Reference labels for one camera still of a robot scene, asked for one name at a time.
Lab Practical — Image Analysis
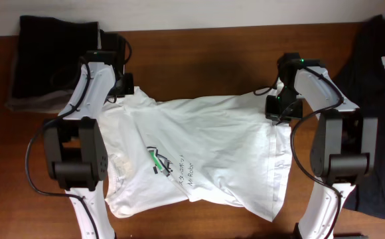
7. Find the white t-shirt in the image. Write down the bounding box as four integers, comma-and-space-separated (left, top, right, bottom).
98, 88, 292, 221

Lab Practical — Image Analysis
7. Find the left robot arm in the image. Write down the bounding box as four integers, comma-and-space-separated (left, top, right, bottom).
43, 50, 133, 238

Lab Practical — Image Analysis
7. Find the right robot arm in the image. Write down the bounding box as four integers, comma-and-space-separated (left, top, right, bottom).
265, 53, 378, 239

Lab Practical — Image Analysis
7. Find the folded black garment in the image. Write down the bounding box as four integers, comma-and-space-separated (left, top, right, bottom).
11, 15, 99, 99

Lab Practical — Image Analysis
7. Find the black t-shirt with print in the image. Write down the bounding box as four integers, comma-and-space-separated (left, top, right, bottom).
334, 15, 385, 219

